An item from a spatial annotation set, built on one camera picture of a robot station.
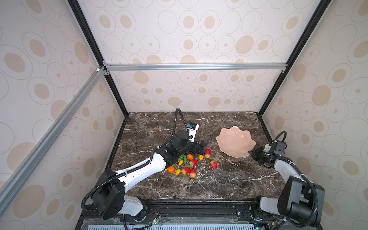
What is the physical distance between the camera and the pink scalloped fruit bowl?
3.07 ft

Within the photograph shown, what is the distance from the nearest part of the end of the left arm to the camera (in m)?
0.59

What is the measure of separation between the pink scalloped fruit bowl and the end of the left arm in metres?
0.27
